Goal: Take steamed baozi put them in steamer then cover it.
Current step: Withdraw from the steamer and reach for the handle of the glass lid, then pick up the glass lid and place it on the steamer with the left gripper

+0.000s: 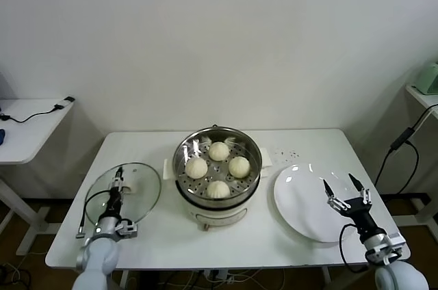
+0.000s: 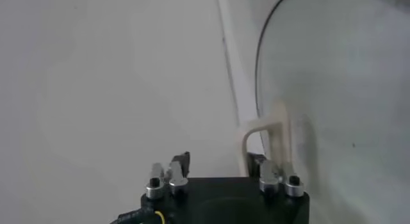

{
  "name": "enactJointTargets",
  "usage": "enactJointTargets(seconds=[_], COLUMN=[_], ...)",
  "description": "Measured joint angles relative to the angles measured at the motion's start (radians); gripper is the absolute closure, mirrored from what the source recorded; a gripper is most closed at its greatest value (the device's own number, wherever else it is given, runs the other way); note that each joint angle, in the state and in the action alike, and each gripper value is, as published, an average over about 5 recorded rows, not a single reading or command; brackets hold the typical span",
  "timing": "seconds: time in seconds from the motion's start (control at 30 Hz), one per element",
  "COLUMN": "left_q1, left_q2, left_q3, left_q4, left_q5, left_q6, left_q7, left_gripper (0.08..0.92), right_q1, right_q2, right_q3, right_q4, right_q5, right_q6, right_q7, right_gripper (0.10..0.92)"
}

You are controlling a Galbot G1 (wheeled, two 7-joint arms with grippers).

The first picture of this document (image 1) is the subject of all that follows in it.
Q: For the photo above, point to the blue object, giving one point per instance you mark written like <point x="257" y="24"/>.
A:
<point x="1" y="136"/>

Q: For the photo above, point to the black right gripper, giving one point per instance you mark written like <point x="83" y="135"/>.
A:
<point x="359" y="214"/>

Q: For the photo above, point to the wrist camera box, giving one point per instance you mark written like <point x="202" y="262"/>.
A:
<point x="395" y="242"/>
<point x="127" y="229"/>

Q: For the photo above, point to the white power strip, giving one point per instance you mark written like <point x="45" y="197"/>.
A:
<point x="215" y="274"/>

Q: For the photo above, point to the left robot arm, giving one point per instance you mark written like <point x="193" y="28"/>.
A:
<point x="99" y="262"/>

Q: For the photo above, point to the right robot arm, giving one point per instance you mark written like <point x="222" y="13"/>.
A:
<point x="400" y="276"/>

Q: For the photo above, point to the white steamed baozi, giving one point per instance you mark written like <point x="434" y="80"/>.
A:
<point x="195" y="168"/>
<point x="219" y="150"/>
<point x="239" y="167"/>
<point x="218" y="189"/>

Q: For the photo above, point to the round glass pot lid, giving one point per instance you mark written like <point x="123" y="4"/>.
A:
<point x="143" y="184"/>

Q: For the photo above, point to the green appliance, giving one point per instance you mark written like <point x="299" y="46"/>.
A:
<point x="429" y="79"/>

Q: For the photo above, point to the steel steamer basket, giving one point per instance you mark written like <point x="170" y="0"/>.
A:
<point x="253" y="163"/>

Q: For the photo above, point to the white round plate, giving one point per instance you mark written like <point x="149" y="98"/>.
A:
<point x="297" y="201"/>

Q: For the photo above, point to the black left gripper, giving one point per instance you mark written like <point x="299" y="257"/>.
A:
<point x="114" y="201"/>

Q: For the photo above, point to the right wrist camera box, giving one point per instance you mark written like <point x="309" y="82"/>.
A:
<point x="395" y="242"/>

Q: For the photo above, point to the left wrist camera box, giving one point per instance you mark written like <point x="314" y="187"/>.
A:
<point x="127" y="229"/>

